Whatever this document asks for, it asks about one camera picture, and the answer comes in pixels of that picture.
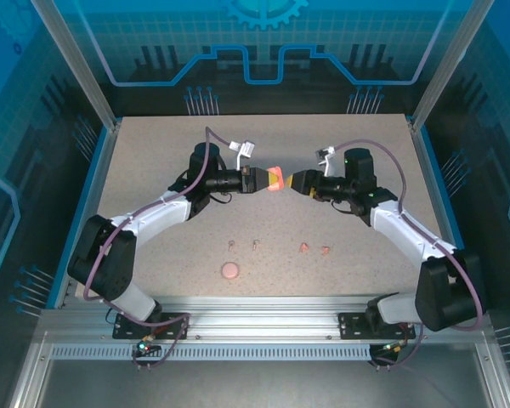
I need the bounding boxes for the small lit cable connector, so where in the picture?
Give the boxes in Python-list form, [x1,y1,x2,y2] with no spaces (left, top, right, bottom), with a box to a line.
[380,339,411,354]
[138,337,162,357]

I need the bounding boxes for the salmon pink soft piece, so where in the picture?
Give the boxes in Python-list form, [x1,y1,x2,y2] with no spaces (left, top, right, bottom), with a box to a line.
[267,166,287,194]

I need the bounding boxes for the slotted grey cable duct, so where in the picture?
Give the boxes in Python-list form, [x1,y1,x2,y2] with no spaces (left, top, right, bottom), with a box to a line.
[49,344,377,362]

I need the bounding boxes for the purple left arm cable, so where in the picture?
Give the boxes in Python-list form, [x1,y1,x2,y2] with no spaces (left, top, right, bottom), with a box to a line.
[82,126,235,303]

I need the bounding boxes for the grey metal frame tray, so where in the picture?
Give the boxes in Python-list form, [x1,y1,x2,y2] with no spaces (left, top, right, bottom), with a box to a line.
[8,331,510,408]

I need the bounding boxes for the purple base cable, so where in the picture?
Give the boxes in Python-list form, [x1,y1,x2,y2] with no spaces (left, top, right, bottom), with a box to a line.
[369,322,424,371]
[131,313,192,371]

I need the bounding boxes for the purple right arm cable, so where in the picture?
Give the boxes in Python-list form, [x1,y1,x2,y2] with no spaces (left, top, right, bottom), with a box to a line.
[331,139,486,332]

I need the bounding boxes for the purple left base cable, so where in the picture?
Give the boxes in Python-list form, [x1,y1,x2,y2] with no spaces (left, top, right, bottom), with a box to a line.
[131,313,192,371]

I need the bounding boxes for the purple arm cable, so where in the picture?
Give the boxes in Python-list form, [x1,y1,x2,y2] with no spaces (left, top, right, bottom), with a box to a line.
[331,139,486,332]
[82,126,235,303]

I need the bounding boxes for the pink earbud charging case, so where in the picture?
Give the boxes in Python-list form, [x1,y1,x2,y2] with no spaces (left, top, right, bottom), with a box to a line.
[220,261,241,281]

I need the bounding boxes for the blue table side rail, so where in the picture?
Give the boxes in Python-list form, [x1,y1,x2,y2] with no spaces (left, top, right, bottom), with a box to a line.
[45,122,122,310]
[410,122,485,310]

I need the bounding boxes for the aluminium mounting rail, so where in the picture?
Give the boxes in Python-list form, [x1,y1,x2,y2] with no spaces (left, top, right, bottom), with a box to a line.
[37,295,492,346]

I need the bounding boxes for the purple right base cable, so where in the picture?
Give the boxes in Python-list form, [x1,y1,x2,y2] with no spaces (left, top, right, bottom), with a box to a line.
[369,322,424,371]

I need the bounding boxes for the aluminium frame post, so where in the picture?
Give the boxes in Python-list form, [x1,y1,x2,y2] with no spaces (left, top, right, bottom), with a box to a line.
[409,0,496,133]
[28,0,123,131]

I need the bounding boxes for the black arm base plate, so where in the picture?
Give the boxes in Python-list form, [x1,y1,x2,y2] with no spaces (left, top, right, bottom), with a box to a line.
[337,312,416,341]
[113,312,191,341]

